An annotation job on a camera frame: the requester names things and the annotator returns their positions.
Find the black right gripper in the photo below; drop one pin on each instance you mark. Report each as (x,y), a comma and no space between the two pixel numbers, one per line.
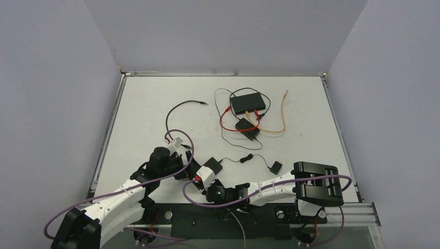
(198,183)

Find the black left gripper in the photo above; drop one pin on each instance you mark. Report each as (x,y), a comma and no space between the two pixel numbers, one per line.
(193,166)

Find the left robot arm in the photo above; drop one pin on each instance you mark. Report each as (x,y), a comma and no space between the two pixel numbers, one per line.
(94,225)

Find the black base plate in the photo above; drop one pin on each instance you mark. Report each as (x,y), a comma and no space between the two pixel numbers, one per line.
(278,221)

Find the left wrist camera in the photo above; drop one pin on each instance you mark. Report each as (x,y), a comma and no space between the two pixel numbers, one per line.
(175,145)

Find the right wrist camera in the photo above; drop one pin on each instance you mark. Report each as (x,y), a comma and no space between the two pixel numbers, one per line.
(205,176)

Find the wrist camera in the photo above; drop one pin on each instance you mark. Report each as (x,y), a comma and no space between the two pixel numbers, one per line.
(205,176)
(175,145)

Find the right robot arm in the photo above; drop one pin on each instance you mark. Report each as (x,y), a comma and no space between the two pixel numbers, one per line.
(312,186)

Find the black power brick adapter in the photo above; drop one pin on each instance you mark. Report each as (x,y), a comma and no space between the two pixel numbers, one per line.
(247,129)

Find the ribbed black network switch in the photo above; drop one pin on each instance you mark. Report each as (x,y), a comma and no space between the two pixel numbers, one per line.
(214,165)

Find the small black wall plug adapter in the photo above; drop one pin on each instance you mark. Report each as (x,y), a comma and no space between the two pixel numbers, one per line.
(275,168)

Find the black Mercury switch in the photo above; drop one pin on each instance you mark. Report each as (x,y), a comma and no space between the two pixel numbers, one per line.
(248,102)

